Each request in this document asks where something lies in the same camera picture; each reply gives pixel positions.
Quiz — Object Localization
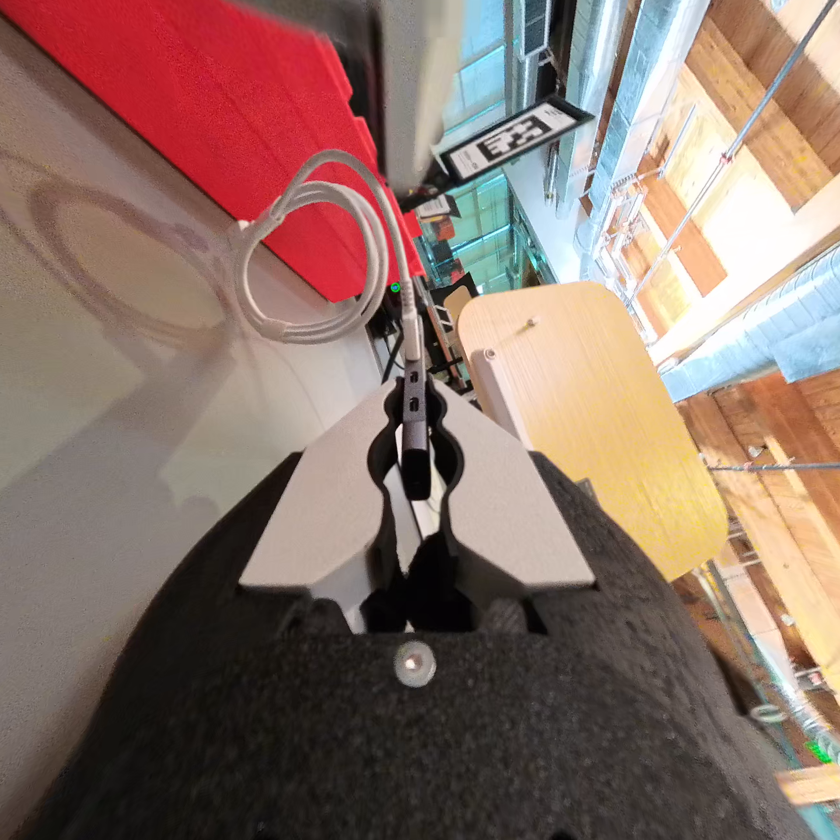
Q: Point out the silver air duct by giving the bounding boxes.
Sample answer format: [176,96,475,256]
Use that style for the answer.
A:
[587,0,713,207]
[659,246,840,403]

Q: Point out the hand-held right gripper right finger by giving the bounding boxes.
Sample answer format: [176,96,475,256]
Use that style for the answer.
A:
[427,379,596,614]

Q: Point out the black framed tag sign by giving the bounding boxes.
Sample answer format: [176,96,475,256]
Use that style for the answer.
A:
[438,94,596,193]

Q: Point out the pale grey panel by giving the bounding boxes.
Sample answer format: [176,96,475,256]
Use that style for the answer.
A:
[377,0,467,188]

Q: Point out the red plastic bin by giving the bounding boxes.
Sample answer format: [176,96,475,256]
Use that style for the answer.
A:
[0,0,427,304]

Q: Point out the white USB cable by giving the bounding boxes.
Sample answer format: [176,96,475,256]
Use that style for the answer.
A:
[233,150,424,362]

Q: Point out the grey desk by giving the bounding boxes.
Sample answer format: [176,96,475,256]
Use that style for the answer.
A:
[0,16,395,840]

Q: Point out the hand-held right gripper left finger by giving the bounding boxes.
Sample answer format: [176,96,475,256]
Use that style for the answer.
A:
[239,379,409,636]

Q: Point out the grey USB hub black cable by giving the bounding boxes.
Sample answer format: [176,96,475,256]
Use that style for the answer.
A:
[394,357,439,503]

